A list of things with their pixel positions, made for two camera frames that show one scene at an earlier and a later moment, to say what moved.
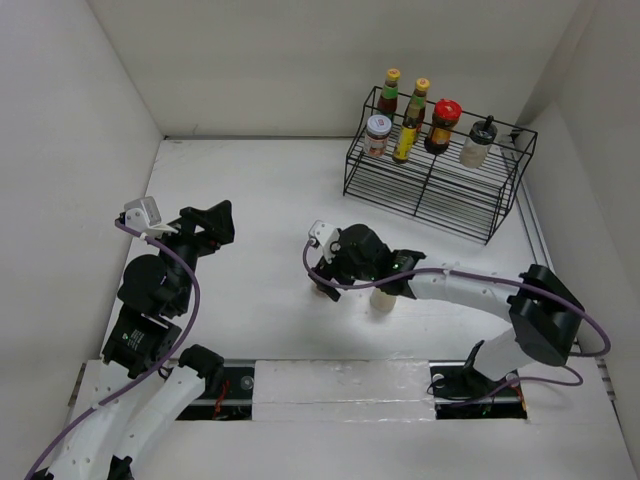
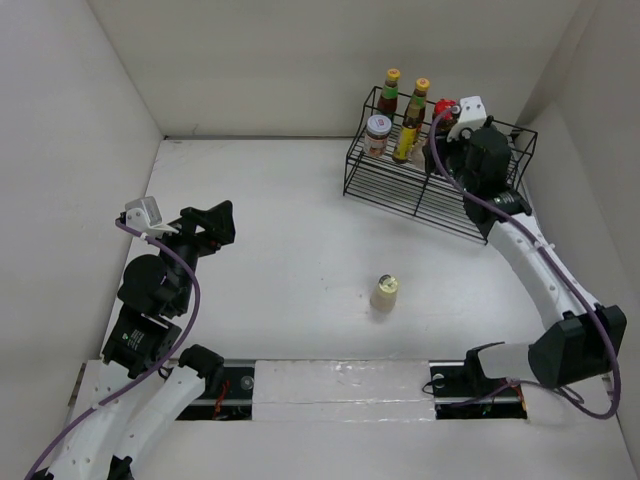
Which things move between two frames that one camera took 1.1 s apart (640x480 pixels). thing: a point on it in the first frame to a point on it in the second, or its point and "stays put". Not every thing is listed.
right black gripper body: [344, 270] to [453, 155]
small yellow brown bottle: [405, 139] stays put
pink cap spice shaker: [318, 295] to [418, 159]
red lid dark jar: [445, 117] stays put
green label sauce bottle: [388, 101] stays put
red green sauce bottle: [415, 111] stays put
